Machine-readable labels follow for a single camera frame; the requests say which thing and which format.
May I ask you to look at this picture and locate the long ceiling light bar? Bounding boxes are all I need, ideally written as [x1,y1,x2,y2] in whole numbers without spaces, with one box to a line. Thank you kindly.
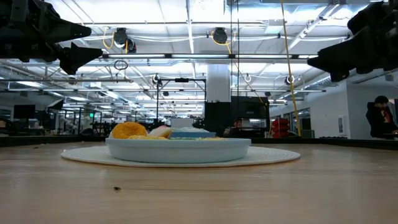
[101,53,321,60]

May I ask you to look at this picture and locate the black ceiling cord reel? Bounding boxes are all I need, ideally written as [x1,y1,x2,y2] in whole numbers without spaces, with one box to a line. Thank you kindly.
[112,27,137,54]
[212,27,229,45]

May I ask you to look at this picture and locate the black desk monitor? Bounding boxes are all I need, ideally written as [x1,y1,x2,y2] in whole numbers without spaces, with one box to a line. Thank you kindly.
[13,104,36,120]

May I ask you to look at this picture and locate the black cabinet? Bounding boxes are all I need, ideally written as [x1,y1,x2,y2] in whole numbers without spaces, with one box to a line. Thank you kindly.
[204,101,233,138]

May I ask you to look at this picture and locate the white wall dispenser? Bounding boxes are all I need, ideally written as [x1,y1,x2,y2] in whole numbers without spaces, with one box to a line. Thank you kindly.
[337,114,348,136]

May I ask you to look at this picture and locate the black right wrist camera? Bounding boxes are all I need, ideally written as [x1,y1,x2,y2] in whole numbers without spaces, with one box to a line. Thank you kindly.
[347,0,398,35]

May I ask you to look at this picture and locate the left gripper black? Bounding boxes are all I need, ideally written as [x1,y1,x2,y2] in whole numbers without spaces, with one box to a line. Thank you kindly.
[0,0,104,76]

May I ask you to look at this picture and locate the yellow iced white donut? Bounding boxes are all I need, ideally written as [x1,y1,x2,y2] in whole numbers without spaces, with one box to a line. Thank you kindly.
[108,121,149,140]

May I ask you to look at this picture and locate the large black monitor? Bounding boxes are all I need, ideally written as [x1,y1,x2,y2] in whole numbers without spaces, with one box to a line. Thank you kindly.
[231,95,271,119]

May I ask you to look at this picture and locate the black hanging cable coil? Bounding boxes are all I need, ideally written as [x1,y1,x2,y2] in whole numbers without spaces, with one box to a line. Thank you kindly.
[113,59,129,71]

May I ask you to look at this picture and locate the white round woven placemat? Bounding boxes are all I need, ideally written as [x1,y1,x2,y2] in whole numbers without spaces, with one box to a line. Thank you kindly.
[60,144,302,169]

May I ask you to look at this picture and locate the person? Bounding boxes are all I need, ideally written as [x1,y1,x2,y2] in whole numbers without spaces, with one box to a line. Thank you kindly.
[365,95,398,139]
[228,118,247,138]

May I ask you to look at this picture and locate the thin yellow reel cable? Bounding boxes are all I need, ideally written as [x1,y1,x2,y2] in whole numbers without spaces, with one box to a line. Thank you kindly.
[210,30,266,104]

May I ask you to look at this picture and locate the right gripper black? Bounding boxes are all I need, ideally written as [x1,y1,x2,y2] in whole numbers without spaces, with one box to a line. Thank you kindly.
[307,18,398,83]

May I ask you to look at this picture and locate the white box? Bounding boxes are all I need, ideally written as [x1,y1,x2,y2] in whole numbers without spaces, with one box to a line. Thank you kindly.
[170,118,195,128]

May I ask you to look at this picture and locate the black softbox lamp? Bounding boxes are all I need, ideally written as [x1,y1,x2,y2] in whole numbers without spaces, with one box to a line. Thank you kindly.
[46,98,65,111]

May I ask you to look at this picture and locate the white building column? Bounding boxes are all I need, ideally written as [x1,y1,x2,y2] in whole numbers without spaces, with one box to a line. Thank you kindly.
[206,63,232,103]

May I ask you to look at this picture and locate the red stacked bins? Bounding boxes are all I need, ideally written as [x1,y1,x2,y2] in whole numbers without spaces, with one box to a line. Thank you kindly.
[271,117,291,139]

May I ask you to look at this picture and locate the light blue plate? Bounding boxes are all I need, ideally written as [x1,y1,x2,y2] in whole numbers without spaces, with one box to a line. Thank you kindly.
[104,138,252,164]

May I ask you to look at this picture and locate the thick yellow hanging cable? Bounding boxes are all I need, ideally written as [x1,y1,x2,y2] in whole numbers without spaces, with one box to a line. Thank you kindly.
[279,0,302,137]

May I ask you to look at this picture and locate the distant black rig frame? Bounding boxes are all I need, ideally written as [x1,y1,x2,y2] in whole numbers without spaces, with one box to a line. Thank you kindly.
[157,77,207,126]

